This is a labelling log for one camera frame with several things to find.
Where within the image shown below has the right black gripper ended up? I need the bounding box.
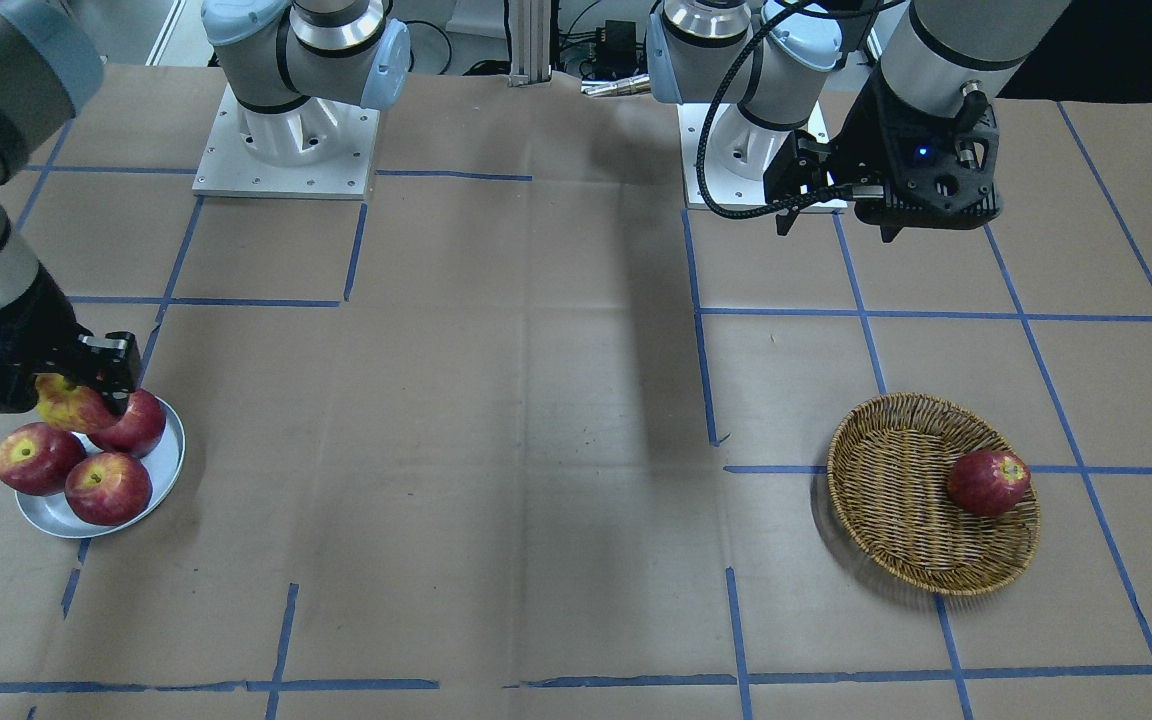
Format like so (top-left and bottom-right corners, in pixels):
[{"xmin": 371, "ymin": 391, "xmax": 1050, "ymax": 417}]
[{"xmin": 0, "ymin": 270, "xmax": 142, "ymax": 416}]

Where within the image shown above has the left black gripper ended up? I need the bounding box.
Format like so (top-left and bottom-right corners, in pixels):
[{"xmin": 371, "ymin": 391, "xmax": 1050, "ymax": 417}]
[{"xmin": 761, "ymin": 67, "xmax": 1005, "ymax": 243}]

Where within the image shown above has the red yellow apple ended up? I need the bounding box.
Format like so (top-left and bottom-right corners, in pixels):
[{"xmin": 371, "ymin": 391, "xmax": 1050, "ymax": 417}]
[{"xmin": 35, "ymin": 373, "xmax": 120, "ymax": 434}]

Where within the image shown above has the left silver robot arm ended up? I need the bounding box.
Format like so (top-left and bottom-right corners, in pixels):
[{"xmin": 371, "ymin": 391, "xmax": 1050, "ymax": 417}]
[{"xmin": 645, "ymin": 1, "xmax": 1068, "ymax": 243}]

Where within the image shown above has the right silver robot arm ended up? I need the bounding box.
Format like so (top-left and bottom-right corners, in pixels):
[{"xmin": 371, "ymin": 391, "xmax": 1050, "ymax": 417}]
[{"xmin": 0, "ymin": 1, "xmax": 411, "ymax": 416}]

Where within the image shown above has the red apple plate back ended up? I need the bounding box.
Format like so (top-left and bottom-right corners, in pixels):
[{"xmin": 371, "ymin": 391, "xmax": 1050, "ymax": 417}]
[
  {"xmin": 0, "ymin": 420, "xmax": 88, "ymax": 497},
  {"xmin": 88, "ymin": 388, "xmax": 166, "ymax": 457}
]

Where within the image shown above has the red apple plate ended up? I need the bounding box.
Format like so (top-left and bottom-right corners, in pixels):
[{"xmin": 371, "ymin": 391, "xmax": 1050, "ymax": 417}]
[
  {"xmin": 88, "ymin": 388, "xmax": 166, "ymax": 457},
  {"xmin": 63, "ymin": 452, "xmax": 154, "ymax": 526},
  {"xmin": 0, "ymin": 420, "xmax": 88, "ymax": 497}
]

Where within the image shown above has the red apple plate front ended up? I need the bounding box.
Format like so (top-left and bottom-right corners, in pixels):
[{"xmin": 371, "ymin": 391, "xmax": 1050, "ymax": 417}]
[{"xmin": 63, "ymin": 452, "xmax": 154, "ymax": 526}]

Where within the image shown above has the light blue plate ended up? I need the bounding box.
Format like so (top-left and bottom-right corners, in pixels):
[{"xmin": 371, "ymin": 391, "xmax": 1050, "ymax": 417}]
[{"xmin": 14, "ymin": 397, "xmax": 185, "ymax": 541}]

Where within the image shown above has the woven wicker basket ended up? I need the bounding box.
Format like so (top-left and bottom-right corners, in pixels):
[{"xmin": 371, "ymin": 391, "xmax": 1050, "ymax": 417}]
[{"xmin": 826, "ymin": 392, "xmax": 1043, "ymax": 597}]

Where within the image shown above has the dark red apple in basket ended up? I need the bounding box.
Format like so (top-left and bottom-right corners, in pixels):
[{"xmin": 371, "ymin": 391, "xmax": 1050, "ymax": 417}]
[{"xmin": 946, "ymin": 450, "xmax": 1030, "ymax": 518}]

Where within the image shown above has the black power adapter box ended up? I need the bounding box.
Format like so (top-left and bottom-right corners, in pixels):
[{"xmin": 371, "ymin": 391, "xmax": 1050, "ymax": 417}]
[{"xmin": 589, "ymin": 18, "xmax": 644, "ymax": 81}]

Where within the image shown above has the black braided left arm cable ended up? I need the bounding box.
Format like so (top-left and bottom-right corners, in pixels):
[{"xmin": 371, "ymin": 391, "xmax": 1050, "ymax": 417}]
[{"xmin": 694, "ymin": 0, "xmax": 907, "ymax": 221}]

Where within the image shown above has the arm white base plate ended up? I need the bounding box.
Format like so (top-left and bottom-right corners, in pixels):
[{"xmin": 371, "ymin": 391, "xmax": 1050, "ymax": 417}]
[
  {"xmin": 679, "ymin": 100, "xmax": 848, "ymax": 214},
  {"xmin": 192, "ymin": 88, "xmax": 381, "ymax": 200}
]

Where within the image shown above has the aluminium frame post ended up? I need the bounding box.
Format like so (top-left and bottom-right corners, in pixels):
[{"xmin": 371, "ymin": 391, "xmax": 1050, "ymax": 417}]
[{"xmin": 505, "ymin": 0, "xmax": 556, "ymax": 88}]

